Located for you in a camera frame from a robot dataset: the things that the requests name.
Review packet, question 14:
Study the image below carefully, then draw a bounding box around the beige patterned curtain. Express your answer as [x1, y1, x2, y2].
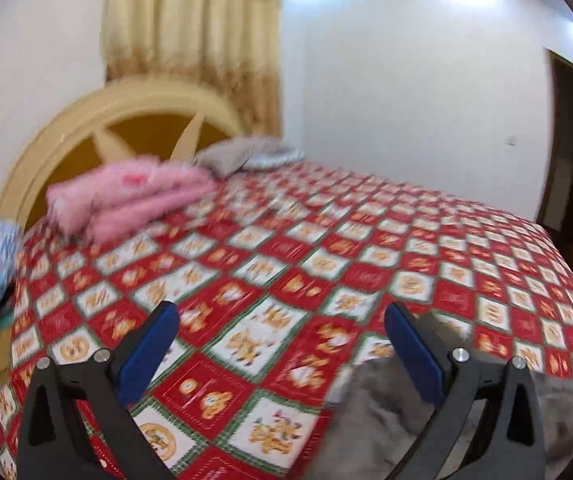
[101, 0, 282, 138]

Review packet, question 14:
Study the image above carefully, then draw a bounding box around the pink folded quilt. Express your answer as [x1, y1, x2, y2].
[47, 155, 216, 244]

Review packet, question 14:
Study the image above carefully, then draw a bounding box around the light blue patterned pillow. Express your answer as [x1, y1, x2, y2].
[242, 148, 304, 171]

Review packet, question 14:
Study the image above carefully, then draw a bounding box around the striped grey pillow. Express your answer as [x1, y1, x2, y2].
[192, 136, 289, 179]

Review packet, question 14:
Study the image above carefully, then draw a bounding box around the cream and brown headboard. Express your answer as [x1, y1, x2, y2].
[0, 77, 244, 231]

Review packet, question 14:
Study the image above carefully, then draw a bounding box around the red patchwork cartoon bedspread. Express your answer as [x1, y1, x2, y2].
[0, 162, 573, 479]

